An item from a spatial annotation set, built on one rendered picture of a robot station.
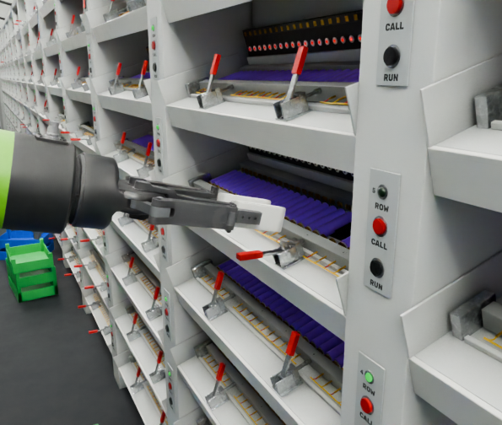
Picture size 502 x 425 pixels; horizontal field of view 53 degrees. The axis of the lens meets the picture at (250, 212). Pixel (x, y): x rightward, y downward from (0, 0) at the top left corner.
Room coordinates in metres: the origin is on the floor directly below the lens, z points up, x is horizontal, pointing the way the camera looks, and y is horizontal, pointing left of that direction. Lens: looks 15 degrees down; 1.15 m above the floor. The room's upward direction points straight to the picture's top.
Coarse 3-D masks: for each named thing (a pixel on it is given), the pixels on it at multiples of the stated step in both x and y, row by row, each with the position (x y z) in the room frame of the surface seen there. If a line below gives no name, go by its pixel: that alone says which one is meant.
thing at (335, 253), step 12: (228, 192) 0.93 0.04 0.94; (288, 228) 0.71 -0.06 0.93; (300, 228) 0.70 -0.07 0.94; (276, 240) 0.71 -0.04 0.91; (312, 240) 0.65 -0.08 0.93; (324, 240) 0.65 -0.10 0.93; (324, 252) 0.63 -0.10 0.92; (336, 252) 0.61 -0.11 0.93; (348, 252) 0.60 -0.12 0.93; (336, 264) 0.61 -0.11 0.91; (348, 264) 0.58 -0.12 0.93
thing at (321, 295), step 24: (192, 168) 1.07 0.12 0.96; (216, 168) 1.09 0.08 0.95; (240, 168) 1.12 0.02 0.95; (288, 168) 0.95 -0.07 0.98; (216, 240) 0.84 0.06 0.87; (240, 240) 0.76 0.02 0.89; (264, 240) 0.74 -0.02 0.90; (336, 240) 0.68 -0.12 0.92; (240, 264) 0.77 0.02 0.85; (264, 264) 0.67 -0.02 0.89; (312, 264) 0.64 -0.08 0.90; (288, 288) 0.63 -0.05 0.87; (312, 288) 0.58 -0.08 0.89; (336, 288) 0.57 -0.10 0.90; (312, 312) 0.58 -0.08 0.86; (336, 312) 0.53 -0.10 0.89
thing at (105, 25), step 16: (112, 0) 1.51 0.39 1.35; (128, 0) 1.72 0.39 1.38; (144, 0) 1.13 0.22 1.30; (96, 16) 1.67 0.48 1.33; (112, 16) 1.51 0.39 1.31; (128, 16) 1.27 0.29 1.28; (144, 16) 1.17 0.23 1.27; (96, 32) 1.62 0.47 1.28; (112, 32) 1.45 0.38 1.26; (128, 32) 1.32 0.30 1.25
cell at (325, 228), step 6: (342, 216) 0.71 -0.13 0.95; (348, 216) 0.71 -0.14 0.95; (330, 222) 0.70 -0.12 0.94; (336, 222) 0.70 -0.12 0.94; (342, 222) 0.70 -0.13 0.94; (348, 222) 0.71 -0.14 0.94; (318, 228) 0.69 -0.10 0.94; (324, 228) 0.69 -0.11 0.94; (330, 228) 0.70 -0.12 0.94; (336, 228) 0.70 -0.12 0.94; (330, 234) 0.70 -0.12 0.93
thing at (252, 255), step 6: (282, 246) 0.65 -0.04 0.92; (240, 252) 0.63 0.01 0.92; (246, 252) 0.63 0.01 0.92; (252, 252) 0.63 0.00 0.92; (258, 252) 0.63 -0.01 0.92; (264, 252) 0.64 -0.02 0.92; (270, 252) 0.64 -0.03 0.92; (276, 252) 0.65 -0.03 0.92; (240, 258) 0.62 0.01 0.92; (246, 258) 0.62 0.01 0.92; (252, 258) 0.63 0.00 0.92; (258, 258) 0.63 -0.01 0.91
